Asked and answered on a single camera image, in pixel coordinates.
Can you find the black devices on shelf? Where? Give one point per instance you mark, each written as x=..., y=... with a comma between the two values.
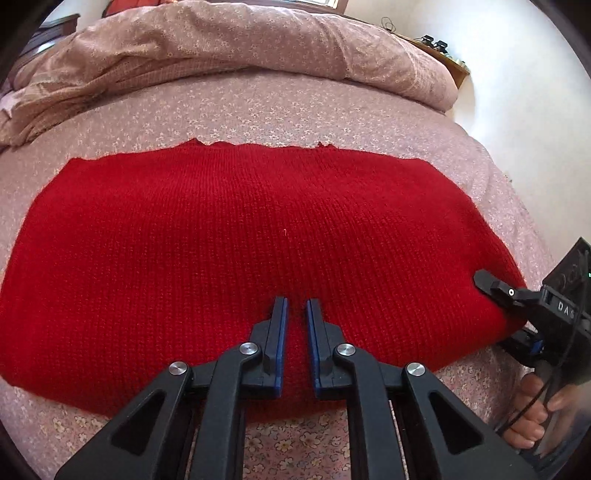
x=434, y=44

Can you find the pink floral duvet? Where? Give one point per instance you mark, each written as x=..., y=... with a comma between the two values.
x=231, y=41

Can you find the red knit cardigan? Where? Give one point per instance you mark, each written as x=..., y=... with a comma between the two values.
x=231, y=240

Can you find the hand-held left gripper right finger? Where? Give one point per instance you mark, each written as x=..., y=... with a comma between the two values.
x=314, y=332

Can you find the red pillow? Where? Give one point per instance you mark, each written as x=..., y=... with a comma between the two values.
x=138, y=2

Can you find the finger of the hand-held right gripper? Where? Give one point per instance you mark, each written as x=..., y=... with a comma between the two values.
x=498, y=288
x=526, y=348

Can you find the wooden bedside shelf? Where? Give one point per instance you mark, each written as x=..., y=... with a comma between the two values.
x=455, y=69

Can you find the pink floral bed sheet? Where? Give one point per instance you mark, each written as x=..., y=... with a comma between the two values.
x=277, y=110

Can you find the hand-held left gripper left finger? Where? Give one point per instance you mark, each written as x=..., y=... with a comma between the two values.
x=280, y=332

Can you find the person's right hand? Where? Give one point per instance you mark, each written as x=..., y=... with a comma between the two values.
x=526, y=415

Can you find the wooden framed window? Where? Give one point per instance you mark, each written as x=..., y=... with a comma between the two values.
x=323, y=2

